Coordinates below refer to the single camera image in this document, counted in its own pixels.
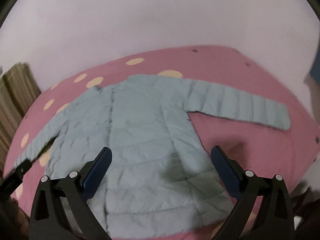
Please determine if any person's left hand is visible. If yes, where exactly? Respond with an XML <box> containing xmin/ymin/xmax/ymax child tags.
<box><xmin>1</xmin><ymin>198</ymin><xmax>29</xmax><ymax>240</ymax></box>

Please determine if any pink dotted bed sheet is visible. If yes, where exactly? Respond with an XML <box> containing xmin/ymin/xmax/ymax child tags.
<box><xmin>4</xmin><ymin>46</ymin><xmax>319</xmax><ymax>191</ymax></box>

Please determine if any light blue puffer jacket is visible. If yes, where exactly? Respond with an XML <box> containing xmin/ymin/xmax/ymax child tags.
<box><xmin>16</xmin><ymin>75</ymin><xmax>290</xmax><ymax>239</ymax></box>

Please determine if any striped brown curtain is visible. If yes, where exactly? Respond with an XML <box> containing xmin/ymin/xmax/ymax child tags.
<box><xmin>0</xmin><ymin>62</ymin><xmax>41</xmax><ymax>172</ymax></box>

